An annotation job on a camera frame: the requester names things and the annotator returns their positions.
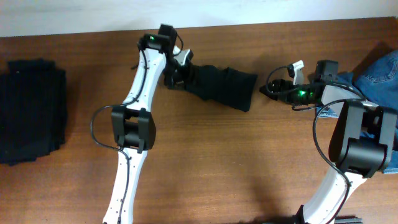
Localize black t-shirt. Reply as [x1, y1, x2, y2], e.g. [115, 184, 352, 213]
[184, 65, 258, 112]

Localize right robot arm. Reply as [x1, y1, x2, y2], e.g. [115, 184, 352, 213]
[259, 60, 397, 224]

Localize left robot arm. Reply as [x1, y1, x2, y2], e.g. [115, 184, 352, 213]
[103, 24, 193, 224]

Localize black fabric storage container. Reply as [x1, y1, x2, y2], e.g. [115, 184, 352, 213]
[1, 58, 68, 166]

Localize blue denim jeans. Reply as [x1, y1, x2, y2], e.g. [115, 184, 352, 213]
[317, 49, 398, 174]

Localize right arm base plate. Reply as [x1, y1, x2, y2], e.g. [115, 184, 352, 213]
[334, 217, 363, 224]

